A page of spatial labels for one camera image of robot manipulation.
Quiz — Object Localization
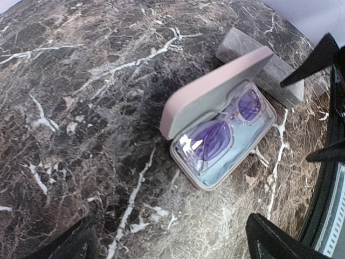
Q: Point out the black front table rail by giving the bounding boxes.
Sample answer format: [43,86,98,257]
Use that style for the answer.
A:
[298,47,344,255]

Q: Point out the clear purple lens sunglasses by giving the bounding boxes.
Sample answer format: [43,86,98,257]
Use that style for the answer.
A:
[175,86,265,176]

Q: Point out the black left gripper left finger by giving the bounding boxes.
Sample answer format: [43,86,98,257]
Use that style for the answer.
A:
[25,217,97,259]

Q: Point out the grey case teal lining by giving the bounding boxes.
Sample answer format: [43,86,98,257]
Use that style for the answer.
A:
[216,28,305,108]

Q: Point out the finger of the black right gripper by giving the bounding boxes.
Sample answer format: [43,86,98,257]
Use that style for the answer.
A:
[307,141,345,162]
[280,33,340,88]

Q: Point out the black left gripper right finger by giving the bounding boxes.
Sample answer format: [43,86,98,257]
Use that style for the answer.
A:
[245,213,327,259]

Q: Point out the pink glasses case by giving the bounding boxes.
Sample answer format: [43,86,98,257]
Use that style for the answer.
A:
[160,46,277,191]

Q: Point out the white slotted cable duct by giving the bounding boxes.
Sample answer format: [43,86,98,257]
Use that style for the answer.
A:
[314,186,345,257]

